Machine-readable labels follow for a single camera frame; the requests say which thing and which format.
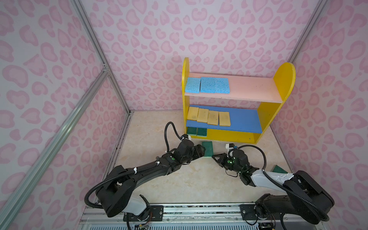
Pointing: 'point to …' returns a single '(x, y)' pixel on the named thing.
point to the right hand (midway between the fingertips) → (212, 156)
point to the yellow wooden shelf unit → (234, 107)
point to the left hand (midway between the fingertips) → (203, 148)
